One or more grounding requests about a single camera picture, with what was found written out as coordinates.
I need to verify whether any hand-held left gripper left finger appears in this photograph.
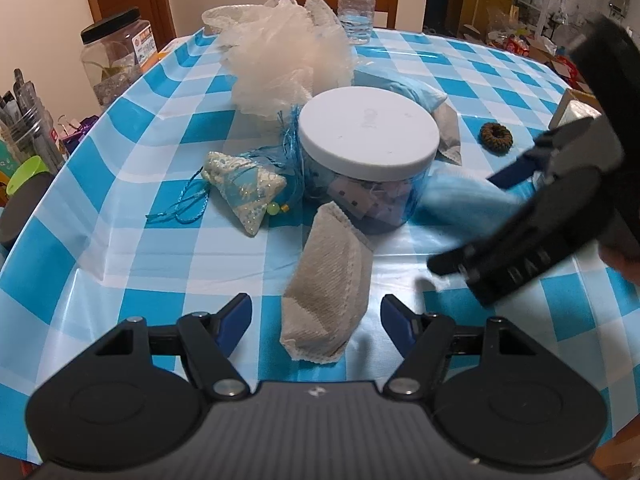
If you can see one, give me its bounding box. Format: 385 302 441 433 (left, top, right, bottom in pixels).
97 292 253 402

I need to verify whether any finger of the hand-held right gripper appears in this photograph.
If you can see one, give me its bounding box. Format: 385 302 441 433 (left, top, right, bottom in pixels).
427 170 601 276
487 117 603 191

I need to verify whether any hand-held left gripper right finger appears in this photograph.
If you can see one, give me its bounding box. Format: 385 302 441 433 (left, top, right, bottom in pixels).
380 294 543 402

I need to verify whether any cardboard box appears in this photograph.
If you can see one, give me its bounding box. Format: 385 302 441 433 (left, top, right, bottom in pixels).
549 87 603 131

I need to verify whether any blue face mask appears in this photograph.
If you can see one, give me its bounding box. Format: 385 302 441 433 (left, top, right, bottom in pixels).
415 167 526 261
352 70 448 113

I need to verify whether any patterned sachet with blue cord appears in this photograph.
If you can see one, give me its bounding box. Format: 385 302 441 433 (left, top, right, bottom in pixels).
146 105 307 238

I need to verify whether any white mesh bath loofah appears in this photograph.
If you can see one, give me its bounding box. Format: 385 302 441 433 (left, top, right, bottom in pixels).
217 0 358 121

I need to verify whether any person's right hand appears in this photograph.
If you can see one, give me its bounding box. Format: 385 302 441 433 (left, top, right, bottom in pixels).
600 246 640 286

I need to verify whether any brown hair scrunchie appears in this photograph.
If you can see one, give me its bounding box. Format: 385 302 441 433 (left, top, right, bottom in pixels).
479 122 513 151

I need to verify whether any beige fabric pouch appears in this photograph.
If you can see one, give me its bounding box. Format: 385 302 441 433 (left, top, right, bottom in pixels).
280 201 375 365

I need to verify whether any blue checked tablecloth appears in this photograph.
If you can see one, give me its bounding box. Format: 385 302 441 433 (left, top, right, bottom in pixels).
0 25 640 466

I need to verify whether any clear jar with white lid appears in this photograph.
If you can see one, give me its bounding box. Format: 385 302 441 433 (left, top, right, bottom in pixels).
298 86 441 235

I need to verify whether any wooden cabinet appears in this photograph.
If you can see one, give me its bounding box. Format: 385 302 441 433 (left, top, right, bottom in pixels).
457 0 517 37

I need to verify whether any clear plastic water bottle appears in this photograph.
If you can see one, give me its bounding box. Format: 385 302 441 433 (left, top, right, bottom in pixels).
337 0 381 45

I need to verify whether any purple packet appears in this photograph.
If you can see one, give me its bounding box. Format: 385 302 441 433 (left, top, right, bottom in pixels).
60 115 97 150

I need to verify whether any green cup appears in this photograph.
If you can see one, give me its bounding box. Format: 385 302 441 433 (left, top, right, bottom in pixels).
5 156 53 196

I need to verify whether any pen holder with pens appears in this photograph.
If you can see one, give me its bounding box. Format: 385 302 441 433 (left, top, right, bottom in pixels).
0 67 68 176

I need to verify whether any clear jar with black lid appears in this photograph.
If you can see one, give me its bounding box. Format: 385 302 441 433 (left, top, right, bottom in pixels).
80 7 158 108

